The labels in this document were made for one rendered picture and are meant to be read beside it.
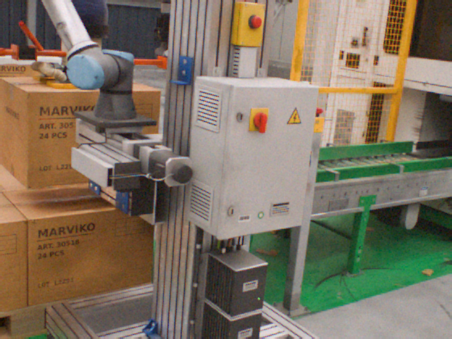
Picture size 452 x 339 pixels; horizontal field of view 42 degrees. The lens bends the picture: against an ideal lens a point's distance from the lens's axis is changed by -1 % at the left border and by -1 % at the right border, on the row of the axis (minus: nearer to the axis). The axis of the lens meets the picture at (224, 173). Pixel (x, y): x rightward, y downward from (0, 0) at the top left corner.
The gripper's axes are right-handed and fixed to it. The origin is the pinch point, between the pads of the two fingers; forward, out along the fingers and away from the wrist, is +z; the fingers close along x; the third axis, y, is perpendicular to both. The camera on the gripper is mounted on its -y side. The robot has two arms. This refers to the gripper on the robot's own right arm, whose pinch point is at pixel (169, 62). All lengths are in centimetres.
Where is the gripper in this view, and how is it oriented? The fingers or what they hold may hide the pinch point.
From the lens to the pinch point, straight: 261.1
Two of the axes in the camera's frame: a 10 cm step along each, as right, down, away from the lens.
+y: -8.1, 0.7, -5.8
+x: 5.7, 2.6, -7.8
